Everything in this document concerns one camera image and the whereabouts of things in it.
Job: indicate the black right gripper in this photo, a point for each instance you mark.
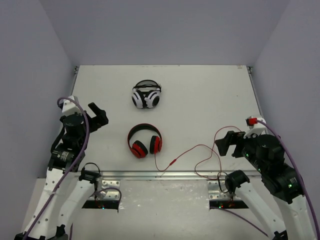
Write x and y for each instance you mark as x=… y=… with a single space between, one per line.
x=232 y=138

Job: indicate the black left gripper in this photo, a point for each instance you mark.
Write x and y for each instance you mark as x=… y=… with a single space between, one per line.
x=94 y=119

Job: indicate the red black headphones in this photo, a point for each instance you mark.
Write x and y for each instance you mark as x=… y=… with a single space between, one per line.
x=138 y=149

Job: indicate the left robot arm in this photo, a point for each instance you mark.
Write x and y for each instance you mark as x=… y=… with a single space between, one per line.
x=64 y=193

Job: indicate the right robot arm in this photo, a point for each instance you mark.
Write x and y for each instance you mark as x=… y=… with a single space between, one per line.
x=283 y=184

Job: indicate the white black headphones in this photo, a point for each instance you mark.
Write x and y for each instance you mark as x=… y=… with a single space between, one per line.
x=146 y=94

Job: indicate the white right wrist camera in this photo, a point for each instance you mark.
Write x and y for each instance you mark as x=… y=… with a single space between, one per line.
x=256 y=128

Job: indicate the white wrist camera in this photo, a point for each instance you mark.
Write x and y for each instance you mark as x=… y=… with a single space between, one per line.
x=69 y=107
x=256 y=128

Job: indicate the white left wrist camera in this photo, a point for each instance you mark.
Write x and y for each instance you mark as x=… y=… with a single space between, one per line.
x=69 y=107

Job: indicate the right metal base bracket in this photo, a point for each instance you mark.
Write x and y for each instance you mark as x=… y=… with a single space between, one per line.
x=217 y=191

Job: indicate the metal base bracket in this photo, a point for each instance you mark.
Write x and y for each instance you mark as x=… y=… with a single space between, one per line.
x=108 y=190
x=217 y=191

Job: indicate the aluminium table edge rail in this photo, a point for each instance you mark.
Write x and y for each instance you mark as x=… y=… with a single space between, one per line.
x=157 y=175

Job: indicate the left metal base bracket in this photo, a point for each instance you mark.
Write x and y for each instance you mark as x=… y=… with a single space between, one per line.
x=108 y=190

